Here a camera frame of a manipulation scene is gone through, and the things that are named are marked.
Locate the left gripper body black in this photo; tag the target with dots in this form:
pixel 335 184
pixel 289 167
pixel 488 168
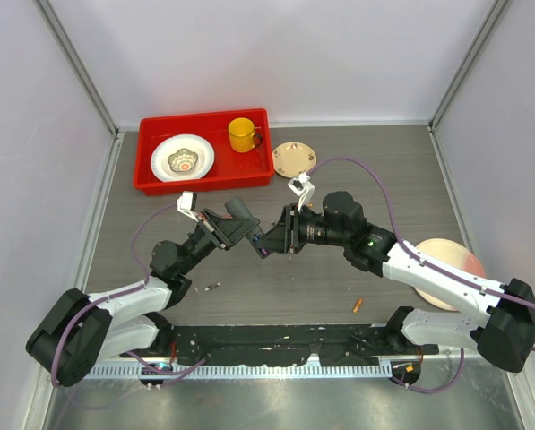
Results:
pixel 203 225

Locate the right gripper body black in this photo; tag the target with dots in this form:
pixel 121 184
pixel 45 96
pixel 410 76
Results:
pixel 297 220

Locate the beige floral saucer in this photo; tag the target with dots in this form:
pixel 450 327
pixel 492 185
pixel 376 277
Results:
pixel 293 158

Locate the pink rimmed plate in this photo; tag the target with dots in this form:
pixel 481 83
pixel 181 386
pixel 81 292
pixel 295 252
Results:
pixel 453 254

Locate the white paper plate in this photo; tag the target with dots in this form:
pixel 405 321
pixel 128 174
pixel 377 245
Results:
pixel 182 157

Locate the black remote control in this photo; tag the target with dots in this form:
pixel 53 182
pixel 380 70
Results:
pixel 237 209

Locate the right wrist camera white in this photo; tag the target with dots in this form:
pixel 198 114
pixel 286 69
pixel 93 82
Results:
pixel 302 187

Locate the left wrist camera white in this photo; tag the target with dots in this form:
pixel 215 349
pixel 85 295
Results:
pixel 186 205

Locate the yellow mug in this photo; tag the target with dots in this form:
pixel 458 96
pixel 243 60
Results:
pixel 243 136

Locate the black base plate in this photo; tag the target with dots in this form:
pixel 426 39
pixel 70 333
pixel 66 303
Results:
pixel 283 345

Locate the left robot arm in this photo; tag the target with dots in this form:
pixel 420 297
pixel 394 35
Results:
pixel 80 330

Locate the white slotted cable duct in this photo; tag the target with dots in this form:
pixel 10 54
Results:
pixel 120 370

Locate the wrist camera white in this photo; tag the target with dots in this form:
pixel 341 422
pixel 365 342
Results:
pixel 186 205
pixel 302 187

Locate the red plastic tray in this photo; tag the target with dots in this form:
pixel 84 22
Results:
pixel 229 170

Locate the orange battery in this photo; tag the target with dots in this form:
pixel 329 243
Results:
pixel 357 306

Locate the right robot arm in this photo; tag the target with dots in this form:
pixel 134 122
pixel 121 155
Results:
pixel 495 319

